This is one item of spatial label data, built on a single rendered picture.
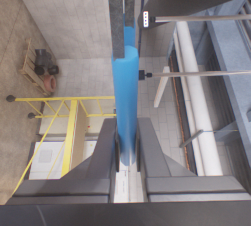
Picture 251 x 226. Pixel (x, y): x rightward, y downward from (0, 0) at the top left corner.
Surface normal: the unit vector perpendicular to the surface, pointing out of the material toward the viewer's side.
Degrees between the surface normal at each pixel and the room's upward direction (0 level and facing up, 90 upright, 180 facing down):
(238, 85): 90
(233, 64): 90
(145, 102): 90
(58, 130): 90
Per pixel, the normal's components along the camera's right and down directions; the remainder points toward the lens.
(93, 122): -0.02, -0.44
